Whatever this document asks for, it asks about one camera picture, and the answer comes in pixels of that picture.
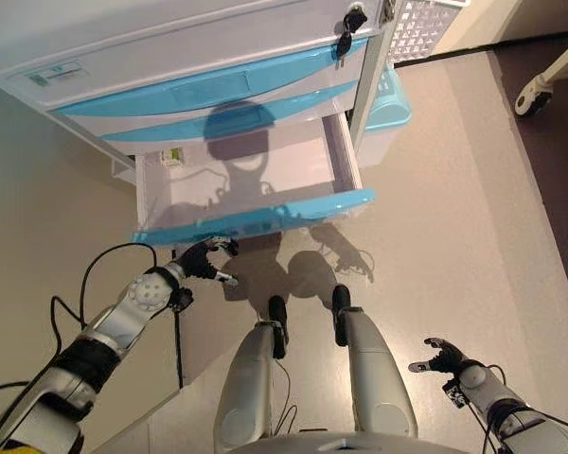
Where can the white hospital bed frame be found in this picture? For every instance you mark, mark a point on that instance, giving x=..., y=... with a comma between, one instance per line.
x=563, y=66

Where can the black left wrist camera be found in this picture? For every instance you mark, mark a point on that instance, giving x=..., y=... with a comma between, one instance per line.
x=183, y=299

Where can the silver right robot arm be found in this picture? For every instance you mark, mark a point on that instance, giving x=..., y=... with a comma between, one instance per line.
x=502, y=402

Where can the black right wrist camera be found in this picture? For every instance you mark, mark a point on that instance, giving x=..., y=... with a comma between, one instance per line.
x=453, y=393

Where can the white perforated basket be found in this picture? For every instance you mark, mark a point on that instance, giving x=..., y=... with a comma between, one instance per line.
x=421, y=28

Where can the green white medicine box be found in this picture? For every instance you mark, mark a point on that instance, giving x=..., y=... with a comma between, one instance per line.
x=174, y=157

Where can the grey robot leg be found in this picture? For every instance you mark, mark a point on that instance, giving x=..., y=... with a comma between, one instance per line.
x=251, y=378
x=374, y=369

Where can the blue white cart drawer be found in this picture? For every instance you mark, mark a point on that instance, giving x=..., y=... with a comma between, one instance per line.
x=208, y=87
x=170, y=130

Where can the grey robot torso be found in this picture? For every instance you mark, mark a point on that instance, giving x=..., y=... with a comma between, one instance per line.
x=350, y=444

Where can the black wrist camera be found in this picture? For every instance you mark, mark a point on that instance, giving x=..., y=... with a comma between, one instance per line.
x=453, y=393
x=183, y=299

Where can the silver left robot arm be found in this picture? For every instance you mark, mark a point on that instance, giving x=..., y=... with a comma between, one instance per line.
x=123, y=317

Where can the deep blue fronted cart drawer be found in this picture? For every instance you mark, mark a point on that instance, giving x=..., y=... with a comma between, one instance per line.
x=246, y=222

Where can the grey left robot leg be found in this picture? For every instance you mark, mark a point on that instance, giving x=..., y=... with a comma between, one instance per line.
x=251, y=378

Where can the white cart side bin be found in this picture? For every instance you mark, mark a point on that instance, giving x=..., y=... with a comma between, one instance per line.
x=123, y=169

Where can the yellow robot shoulder pad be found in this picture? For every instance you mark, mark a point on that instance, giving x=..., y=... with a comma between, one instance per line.
x=21, y=448

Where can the white medical cart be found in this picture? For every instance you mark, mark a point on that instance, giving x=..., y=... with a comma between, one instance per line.
x=170, y=42

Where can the black cart keys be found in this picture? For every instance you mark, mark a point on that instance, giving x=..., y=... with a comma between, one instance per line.
x=350, y=26

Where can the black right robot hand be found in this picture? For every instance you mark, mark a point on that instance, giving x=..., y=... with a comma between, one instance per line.
x=445, y=359

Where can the blue lidded waste bin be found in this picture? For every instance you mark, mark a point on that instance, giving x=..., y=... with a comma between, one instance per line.
x=388, y=118

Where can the grey right robot leg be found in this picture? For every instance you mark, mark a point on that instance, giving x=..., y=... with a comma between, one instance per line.
x=374, y=369

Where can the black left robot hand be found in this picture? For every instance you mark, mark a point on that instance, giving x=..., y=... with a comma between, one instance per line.
x=199, y=262

